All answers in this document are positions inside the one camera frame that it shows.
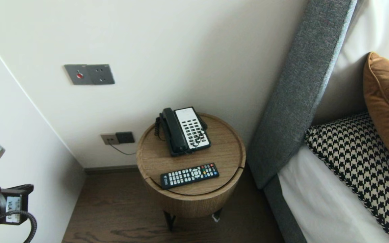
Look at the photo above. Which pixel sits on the black TV remote control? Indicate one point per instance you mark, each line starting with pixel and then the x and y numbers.
pixel 189 175

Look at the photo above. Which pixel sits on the brown wooden baseboard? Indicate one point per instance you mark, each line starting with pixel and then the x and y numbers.
pixel 113 169

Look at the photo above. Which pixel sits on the dark grey power socket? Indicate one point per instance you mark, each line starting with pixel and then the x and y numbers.
pixel 125 137

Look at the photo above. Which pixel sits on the black metal table legs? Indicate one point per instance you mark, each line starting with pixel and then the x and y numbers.
pixel 170 221

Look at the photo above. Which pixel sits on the black telephone handset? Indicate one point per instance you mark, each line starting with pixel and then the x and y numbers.
pixel 173 131

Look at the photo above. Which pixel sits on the black telephone base white keypad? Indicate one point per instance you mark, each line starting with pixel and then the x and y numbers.
pixel 191 130

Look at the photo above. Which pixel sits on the grey fabric headboard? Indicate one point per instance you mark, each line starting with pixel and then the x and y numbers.
pixel 299 84

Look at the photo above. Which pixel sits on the white bed sheet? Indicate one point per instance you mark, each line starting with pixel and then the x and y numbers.
pixel 322 209

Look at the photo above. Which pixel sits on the beige upholstered headboard panel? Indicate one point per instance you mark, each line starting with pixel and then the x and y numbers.
pixel 343 94

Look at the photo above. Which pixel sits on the black white houndstooth pillow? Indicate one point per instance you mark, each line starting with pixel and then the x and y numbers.
pixel 360 162

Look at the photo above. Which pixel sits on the beige wall data socket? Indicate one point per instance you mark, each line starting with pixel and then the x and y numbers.
pixel 109 139

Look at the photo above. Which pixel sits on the grey wall switch panel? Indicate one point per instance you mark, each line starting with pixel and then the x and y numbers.
pixel 93 74

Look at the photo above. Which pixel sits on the grey fabric bed frame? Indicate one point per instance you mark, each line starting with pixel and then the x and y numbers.
pixel 282 212

